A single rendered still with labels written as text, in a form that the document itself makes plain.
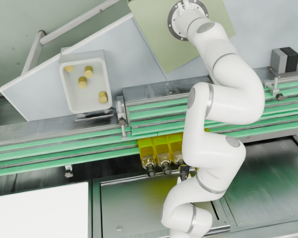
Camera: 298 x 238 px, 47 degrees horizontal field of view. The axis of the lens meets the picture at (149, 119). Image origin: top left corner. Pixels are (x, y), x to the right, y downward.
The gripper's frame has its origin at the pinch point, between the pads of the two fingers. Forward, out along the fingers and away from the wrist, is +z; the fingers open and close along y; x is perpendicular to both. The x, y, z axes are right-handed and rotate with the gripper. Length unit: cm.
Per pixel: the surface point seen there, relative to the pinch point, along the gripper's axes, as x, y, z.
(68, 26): 63, 27, 84
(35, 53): 76, 21, 64
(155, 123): 12.1, 6.0, 23.2
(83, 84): 40, 23, 26
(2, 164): 74, -2, 7
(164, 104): 8.2, 13.7, 24.9
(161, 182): 10.1, -12.6, 8.5
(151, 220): 12.0, -12.4, -10.2
